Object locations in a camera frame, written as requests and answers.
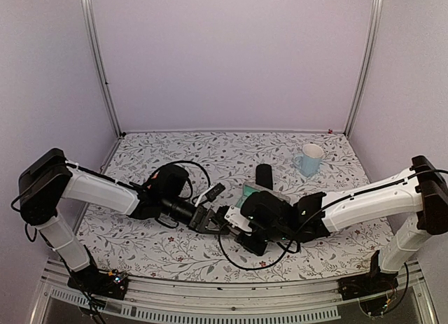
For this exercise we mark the left aluminium frame post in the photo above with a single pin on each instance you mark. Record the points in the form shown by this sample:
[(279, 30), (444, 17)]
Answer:
[(92, 35)]

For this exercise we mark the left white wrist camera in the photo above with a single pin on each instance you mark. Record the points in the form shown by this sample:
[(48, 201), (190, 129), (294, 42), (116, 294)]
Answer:
[(210, 194)]

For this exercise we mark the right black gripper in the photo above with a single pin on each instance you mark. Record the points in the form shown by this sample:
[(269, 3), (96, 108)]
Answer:
[(257, 249)]

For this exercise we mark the red patterned bowl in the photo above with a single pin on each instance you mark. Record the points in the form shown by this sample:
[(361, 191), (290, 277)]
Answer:
[(152, 180)]

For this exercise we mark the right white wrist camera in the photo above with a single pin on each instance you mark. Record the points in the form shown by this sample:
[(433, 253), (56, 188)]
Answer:
[(236, 219)]

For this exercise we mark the black glasses case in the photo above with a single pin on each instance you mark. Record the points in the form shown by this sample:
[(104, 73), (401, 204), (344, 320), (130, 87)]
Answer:
[(263, 176)]

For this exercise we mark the floral tablecloth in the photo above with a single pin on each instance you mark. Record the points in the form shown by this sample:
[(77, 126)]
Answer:
[(146, 248)]

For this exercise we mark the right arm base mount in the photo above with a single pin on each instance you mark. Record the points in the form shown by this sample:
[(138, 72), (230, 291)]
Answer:
[(375, 289)]

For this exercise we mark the grey glasses case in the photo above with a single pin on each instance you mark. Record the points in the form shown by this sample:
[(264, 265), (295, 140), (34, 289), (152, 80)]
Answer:
[(249, 188)]

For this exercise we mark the right aluminium frame post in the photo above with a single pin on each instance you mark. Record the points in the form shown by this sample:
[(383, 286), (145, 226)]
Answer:
[(372, 33)]

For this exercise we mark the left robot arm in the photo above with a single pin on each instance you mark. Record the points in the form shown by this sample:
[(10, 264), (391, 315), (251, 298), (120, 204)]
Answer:
[(52, 178)]

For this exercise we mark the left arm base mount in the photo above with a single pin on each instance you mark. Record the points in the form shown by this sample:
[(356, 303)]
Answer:
[(112, 284)]

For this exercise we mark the light blue mug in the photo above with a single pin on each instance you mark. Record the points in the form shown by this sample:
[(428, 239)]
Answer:
[(308, 161)]

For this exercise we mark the aluminium frame post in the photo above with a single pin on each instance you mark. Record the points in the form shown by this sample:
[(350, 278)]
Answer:
[(372, 33), (92, 35)]

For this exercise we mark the brown sunglasses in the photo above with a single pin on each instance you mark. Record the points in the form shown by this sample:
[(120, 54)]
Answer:
[(223, 227)]

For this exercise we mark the front aluminium rail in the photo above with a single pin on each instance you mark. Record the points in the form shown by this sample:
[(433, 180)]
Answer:
[(165, 301)]

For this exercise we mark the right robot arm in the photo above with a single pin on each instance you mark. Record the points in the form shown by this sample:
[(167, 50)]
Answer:
[(419, 191)]

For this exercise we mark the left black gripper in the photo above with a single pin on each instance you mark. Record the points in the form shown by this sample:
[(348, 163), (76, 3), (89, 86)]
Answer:
[(197, 220)]

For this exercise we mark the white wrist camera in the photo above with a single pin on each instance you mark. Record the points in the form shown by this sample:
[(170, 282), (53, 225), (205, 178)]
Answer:
[(236, 219), (210, 194)]

